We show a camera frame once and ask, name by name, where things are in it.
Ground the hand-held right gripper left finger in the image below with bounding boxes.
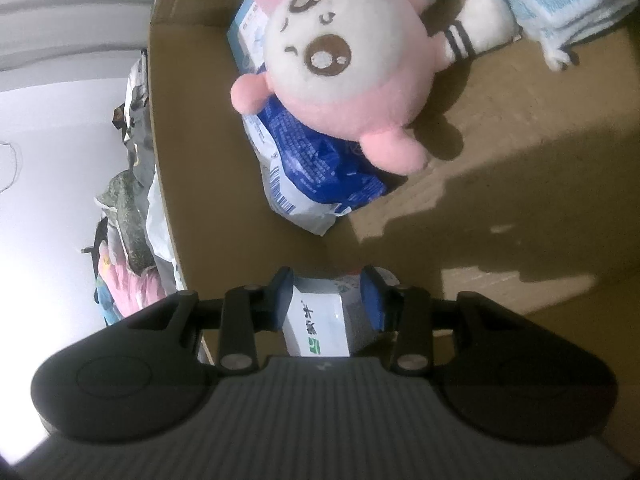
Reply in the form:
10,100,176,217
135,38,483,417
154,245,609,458
125,266,296,374

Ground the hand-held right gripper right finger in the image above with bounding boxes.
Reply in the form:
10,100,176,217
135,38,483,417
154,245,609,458
360,264,526,376

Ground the white tissue pack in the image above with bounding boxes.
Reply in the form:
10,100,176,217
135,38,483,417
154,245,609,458
280,267,396,358

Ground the blue packet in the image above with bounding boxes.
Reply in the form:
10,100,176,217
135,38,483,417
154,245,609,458
242,95,391,236

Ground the brown cardboard box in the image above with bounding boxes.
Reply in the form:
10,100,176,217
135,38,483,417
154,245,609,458
147,0,640,366

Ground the pink plush toy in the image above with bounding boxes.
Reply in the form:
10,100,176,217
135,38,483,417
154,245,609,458
230,0,523,177

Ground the pink patterned cloth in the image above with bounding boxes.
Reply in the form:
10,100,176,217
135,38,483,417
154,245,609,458
92,242,168,318

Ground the dark clothes pile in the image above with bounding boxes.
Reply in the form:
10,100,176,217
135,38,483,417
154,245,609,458
95,170,156,273

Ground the grey curtain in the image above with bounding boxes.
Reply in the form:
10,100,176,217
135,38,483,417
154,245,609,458
0,0,173,73

